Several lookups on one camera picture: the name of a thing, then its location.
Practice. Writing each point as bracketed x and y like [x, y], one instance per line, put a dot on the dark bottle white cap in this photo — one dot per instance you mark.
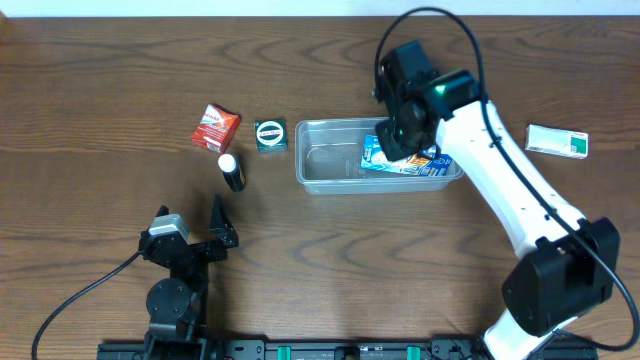
[232, 172]

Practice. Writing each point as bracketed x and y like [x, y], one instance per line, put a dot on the red Panadol box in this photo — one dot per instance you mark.
[216, 129]

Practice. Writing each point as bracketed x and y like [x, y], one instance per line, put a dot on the green Zam-Buk box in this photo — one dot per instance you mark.
[271, 136]

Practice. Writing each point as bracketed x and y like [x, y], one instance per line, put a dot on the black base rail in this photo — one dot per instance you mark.
[441, 348]

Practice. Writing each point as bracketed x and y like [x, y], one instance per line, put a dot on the blue Koolfever box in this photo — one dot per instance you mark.
[425, 163]

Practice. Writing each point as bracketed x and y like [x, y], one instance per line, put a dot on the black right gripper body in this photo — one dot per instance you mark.
[397, 148]

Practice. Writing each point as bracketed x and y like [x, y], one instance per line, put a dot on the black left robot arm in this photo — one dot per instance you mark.
[177, 304]

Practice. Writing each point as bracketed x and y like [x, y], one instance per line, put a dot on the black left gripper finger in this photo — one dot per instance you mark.
[163, 210]
[221, 227]

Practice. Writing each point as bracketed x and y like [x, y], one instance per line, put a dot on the clear plastic container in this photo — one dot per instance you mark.
[328, 156]

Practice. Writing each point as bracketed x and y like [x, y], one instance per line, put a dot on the white green Panadol box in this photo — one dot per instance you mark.
[559, 142]

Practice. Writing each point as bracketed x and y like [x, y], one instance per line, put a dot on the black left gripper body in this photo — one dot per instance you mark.
[197, 270]

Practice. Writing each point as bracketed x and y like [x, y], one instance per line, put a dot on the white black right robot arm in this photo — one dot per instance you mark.
[566, 263]

